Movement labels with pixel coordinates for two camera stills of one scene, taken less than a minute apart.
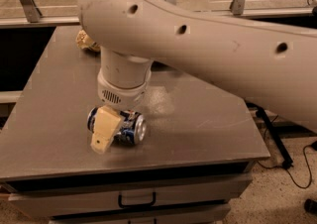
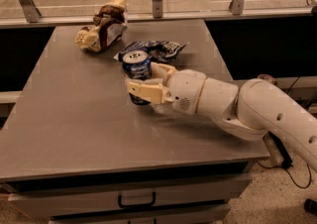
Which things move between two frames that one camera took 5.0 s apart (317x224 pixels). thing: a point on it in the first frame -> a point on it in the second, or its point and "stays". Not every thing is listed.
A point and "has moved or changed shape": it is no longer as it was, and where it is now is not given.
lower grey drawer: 215,215 stays
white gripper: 123,96 -> 185,89
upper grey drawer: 154,196 stays
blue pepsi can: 132,129 has moved or changed shape
